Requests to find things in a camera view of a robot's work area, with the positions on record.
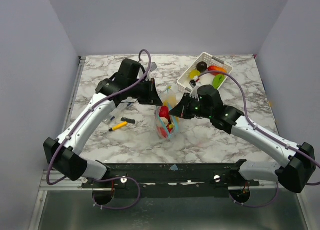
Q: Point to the black yellow brush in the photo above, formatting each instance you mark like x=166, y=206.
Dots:
x=118, y=126

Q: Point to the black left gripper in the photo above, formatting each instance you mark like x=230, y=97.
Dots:
x=153, y=97

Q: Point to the toy garlic bulb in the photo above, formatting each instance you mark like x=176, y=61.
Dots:
x=164, y=120

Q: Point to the red toy apple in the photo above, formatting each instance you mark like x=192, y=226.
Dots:
x=164, y=112

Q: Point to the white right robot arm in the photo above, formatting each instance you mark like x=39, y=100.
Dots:
x=292, y=166

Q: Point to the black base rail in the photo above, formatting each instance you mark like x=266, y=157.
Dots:
x=169, y=180

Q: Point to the yellow toy starfruit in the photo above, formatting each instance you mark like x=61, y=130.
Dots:
x=193, y=73

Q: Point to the red toy tomato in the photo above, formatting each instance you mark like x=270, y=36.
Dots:
x=164, y=132

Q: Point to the white perforated plastic basket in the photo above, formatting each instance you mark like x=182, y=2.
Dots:
x=185, y=84

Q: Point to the clear zip top bag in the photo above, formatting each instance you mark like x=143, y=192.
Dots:
x=158, y=123

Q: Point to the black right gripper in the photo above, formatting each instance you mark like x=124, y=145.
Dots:
x=186, y=105

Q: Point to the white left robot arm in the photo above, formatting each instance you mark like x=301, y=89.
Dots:
x=64, y=152

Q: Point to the green toy pepper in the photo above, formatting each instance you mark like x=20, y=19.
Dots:
x=218, y=80

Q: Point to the yellow toy lemon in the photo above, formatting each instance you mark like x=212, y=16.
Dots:
x=172, y=100

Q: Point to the dark toy avocado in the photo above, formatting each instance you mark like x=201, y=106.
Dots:
x=201, y=66

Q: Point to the black screwdriver bit holder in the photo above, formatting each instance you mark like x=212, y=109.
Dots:
x=128, y=120

